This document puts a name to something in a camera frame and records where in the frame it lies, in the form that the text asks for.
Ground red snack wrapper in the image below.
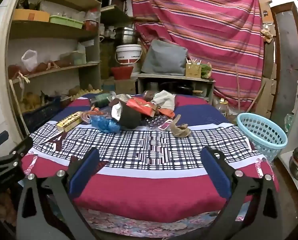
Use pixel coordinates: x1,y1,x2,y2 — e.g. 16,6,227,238
126,98,159,117

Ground printed checked blanket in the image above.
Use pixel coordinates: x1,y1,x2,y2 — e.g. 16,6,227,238
20,93,280,232

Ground dark frying pan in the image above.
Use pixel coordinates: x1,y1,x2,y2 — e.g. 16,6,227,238
177,85,204,97

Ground green leafy vegetables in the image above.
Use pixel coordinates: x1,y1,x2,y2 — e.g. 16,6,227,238
201,63,212,78

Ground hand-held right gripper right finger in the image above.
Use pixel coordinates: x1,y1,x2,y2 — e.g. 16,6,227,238
200,146,284,240

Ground pink blister card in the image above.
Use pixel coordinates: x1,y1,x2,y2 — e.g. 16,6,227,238
158,120,173,131

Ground red labelled container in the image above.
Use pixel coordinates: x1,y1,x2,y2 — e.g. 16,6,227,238
83,10,99,32

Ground dark blue plastic crate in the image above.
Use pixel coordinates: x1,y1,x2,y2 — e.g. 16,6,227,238
22,96,62,133

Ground low wooden cabinet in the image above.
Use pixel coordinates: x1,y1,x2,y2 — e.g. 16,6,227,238
136,73,215,103

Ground green plastic tray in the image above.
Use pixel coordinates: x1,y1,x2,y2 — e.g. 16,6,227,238
49,15,84,29

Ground hanging cardboard box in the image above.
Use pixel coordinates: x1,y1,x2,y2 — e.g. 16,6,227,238
257,0,274,24

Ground yellow net bag of potatoes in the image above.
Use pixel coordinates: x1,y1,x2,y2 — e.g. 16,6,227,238
20,92,43,111

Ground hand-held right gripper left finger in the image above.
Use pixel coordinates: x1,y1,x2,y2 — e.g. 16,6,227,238
16,148,101,240

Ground stack of cardboard boxes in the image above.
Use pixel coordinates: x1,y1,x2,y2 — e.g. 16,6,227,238
255,62,276,118

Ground small red wrapper piece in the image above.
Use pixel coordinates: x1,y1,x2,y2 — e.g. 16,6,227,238
159,108,175,118

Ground wooden shelf unit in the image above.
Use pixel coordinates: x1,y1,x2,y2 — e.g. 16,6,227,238
0,0,104,135

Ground yellow medicine box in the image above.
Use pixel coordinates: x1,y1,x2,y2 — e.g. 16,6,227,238
56,112,83,132

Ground large steel pot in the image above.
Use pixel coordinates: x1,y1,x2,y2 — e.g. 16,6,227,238
113,27,139,47

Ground red striped curtain cloth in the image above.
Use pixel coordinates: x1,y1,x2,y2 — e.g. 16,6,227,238
129,0,265,112

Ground beige packing strap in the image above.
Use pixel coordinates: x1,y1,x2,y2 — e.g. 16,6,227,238
9,79,31,135

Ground brown crumpled cloth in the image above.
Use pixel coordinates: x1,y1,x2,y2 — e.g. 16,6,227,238
172,114,191,138

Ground beige hanging bundle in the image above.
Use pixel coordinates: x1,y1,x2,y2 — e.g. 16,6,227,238
261,29,274,43

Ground orange box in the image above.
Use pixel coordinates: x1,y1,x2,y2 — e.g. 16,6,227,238
13,9,50,22

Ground white cloth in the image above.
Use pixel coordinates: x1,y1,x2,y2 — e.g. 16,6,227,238
152,91,176,111

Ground red plastic basin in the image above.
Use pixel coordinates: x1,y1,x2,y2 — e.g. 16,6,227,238
111,66,134,80

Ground green label jar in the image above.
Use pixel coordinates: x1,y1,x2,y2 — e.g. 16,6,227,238
90,92,117,105

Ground floral bed sheet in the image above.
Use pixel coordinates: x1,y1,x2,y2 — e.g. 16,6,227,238
81,206,222,238

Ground cardboard egg tray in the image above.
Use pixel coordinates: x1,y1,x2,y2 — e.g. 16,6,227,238
69,88,103,98

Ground green plastic bag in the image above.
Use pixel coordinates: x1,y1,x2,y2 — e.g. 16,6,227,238
285,114,295,133

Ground blue plastic bag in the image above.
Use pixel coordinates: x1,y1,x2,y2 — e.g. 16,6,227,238
90,115,121,133

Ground plastic oil bottle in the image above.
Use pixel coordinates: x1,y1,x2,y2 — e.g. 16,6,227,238
215,98,230,117

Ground grey pillow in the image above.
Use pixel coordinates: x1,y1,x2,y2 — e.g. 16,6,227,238
141,39,189,76

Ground clear pill blister pack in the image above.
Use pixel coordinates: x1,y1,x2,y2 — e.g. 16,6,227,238
144,115,169,128

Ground wooden framed door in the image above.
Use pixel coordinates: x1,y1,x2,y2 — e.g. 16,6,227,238
271,2,298,128

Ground pale green plastic container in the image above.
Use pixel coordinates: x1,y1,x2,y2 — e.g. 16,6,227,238
69,51,86,65

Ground brown cardboard box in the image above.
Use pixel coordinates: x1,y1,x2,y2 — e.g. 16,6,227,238
101,79,137,94

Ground white plastic bag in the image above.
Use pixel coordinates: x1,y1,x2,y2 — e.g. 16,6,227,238
22,49,38,72

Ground white plastic bucket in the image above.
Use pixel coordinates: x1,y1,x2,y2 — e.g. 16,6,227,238
116,44,142,67

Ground black cloth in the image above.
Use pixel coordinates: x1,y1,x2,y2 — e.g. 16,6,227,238
119,104,142,130

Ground light blue plastic basket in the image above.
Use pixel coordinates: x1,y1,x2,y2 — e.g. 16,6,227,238
237,112,288,162

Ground white crumpled paper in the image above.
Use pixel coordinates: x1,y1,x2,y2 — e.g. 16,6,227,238
111,103,126,119

